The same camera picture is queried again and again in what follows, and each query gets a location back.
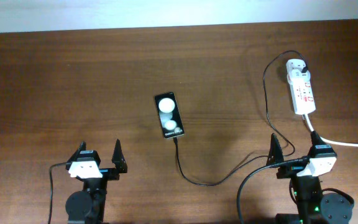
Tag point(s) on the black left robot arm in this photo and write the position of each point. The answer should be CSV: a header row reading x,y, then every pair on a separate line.
x,y
87,205

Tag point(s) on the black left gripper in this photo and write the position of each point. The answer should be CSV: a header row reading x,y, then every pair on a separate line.
x,y
118,160

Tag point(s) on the white power strip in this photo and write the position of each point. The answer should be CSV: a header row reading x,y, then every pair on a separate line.
x,y
301,92

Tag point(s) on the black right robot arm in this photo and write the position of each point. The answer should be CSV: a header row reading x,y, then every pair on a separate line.
x,y
314,204

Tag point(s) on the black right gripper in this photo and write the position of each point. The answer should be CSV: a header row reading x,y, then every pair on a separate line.
x,y
275,154

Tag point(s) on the black Galaxy flip phone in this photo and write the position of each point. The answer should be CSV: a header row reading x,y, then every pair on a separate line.
x,y
169,115

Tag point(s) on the white charger adapter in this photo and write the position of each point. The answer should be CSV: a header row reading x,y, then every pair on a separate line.
x,y
297,68

